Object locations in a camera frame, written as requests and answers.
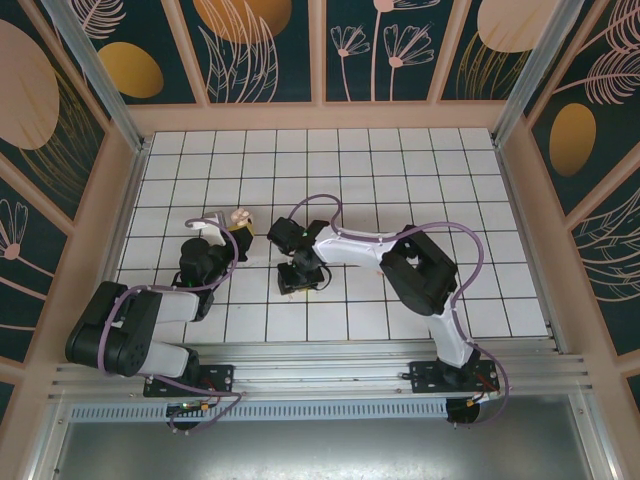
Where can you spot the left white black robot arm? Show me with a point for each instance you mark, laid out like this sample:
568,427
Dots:
170,305

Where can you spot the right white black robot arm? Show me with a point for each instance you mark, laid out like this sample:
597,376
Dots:
350,247

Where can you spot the small circuit board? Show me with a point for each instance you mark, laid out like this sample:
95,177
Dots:
187,407

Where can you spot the grey metal sheet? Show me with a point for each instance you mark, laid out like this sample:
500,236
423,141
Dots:
320,450

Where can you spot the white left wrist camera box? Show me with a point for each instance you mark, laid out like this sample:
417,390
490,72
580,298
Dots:
215,231

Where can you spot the aluminium mounting rail frame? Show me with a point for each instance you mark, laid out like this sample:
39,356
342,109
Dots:
320,370

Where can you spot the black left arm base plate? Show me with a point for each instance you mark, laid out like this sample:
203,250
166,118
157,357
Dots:
220,375

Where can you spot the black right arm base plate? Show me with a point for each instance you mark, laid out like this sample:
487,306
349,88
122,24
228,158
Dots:
425,377

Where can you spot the aluminium corner post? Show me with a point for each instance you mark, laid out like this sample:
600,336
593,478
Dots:
530,65
100,70

